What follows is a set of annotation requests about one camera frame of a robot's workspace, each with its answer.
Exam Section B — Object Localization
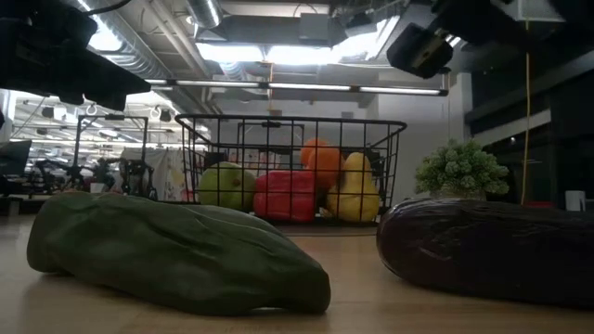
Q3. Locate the long ceiling light bar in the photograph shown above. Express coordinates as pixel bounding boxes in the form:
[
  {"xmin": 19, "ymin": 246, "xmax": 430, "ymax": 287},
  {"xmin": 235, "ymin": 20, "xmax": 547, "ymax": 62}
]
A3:
[{"xmin": 143, "ymin": 78, "xmax": 449, "ymax": 97}]

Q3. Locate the black monitor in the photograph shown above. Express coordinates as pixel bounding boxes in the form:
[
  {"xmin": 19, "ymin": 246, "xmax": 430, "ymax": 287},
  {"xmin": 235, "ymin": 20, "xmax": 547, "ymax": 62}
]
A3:
[{"xmin": 0, "ymin": 139, "xmax": 32, "ymax": 196}]

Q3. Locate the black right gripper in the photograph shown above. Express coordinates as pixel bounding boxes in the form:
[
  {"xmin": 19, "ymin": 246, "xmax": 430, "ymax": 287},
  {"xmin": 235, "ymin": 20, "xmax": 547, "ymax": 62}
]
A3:
[{"xmin": 386, "ymin": 21, "xmax": 455, "ymax": 80}]

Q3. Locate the green pear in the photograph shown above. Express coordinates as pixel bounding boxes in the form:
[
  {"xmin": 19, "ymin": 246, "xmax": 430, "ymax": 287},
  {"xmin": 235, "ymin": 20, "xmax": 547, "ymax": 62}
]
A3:
[{"xmin": 198, "ymin": 161, "xmax": 258, "ymax": 212}]

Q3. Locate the white cup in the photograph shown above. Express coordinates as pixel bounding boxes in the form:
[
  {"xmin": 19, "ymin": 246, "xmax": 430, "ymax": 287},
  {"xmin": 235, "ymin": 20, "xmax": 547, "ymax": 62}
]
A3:
[{"xmin": 564, "ymin": 189, "xmax": 588, "ymax": 213}]

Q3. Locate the purple eggplant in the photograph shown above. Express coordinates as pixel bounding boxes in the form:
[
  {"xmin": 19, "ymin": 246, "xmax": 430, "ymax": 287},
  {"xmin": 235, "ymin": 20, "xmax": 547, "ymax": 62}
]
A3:
[{"xmin": 375, "ymin": 197, "xmax": 594, "ymax": 311}]

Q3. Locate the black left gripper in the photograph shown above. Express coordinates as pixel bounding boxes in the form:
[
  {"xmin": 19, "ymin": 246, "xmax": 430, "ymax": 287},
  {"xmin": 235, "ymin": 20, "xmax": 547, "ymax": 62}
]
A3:
[{"xmin": 0, "ymin": 0, "xmax": 152, "ymax": 112}]

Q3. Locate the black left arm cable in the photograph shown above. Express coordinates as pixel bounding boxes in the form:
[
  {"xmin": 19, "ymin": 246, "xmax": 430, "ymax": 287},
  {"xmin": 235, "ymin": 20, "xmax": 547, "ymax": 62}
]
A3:
[{"xmin": 85, "ymin": 0, "xmax": 134, "ymax": 16}]

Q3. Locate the dark green cucumber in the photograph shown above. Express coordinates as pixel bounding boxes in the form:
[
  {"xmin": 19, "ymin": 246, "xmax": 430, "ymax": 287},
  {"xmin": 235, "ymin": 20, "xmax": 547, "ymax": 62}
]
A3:
[{"xmin": 26, "ymin": 190, "xmax": 332, "ymax": 318}]

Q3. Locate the silver ventilation duct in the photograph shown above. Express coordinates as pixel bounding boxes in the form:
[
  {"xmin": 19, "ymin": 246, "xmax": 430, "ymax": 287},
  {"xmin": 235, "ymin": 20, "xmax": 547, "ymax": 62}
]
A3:
[{"xmin": 185, "ymin": 0, "xmax": 225, "ymax": 30}]

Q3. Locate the green succulent potted plant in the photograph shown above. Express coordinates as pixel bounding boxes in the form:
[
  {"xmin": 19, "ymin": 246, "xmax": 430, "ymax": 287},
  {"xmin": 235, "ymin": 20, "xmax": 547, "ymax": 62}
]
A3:
[{"xmin": 414, "ymin": 137, "xmax": 510, "ymax": 201}]

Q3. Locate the black wire basket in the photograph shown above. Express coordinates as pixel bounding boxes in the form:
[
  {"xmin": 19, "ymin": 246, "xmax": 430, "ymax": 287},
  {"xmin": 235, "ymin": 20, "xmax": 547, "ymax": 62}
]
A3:
[{"xmin": 174, "ymin": 113, "xmax": 408, "ymax": 227}]

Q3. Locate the red bell pepper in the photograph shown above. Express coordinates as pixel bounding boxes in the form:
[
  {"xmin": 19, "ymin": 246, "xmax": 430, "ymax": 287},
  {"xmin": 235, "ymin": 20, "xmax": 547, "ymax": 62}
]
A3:
[{"xmin": 252, "ymin": 169, "xmax": 318, "ymax": 224}]

